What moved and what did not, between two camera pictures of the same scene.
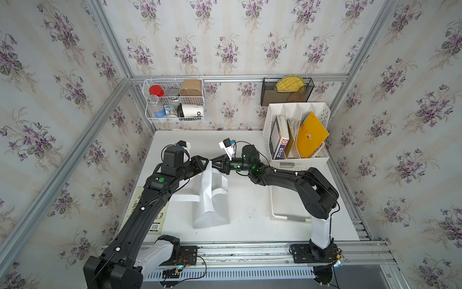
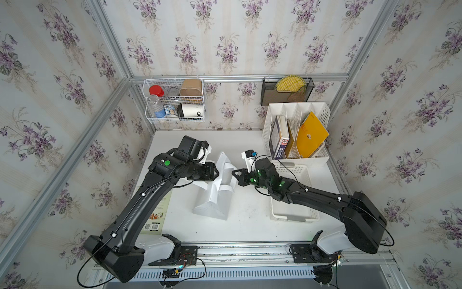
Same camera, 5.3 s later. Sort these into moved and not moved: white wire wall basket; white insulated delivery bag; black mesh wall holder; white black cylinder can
Moved: white insulated delivery bag
Not moved: white wire wall basket; white black cylinder can; black mesh wall holder
